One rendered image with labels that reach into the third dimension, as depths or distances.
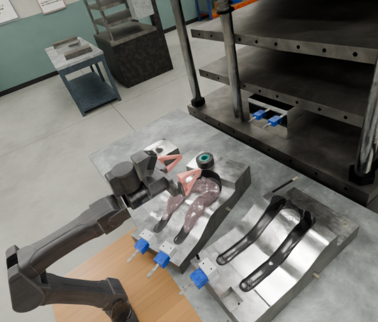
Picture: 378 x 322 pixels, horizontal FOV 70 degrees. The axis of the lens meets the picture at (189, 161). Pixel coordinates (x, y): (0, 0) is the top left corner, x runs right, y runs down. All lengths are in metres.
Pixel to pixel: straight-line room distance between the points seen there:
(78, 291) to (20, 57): 6.98
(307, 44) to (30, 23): 6.76
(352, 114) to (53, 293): 1.15
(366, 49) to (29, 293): 1.18
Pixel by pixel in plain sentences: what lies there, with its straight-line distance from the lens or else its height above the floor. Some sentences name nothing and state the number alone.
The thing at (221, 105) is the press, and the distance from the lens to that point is 1.91.
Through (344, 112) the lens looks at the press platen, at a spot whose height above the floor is 1.04.
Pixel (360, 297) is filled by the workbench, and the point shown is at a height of 0.80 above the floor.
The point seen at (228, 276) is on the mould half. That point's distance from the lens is 0.89.
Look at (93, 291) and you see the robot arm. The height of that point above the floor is 1.01.
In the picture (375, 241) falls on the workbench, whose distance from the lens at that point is 1.10.
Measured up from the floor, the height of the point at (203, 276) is 0.90.
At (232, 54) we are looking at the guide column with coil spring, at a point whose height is 1.20.
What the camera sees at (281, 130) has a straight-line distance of 1.49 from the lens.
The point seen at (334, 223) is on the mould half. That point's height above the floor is 0.86.
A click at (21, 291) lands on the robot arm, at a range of 0.74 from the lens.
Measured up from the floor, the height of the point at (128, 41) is 0.72.
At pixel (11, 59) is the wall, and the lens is 7.57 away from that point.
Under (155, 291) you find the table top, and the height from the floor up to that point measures 0.80.
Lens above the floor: 1.67
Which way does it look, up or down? 37 degrees down
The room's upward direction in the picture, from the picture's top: 16 degrees counter-clockwise
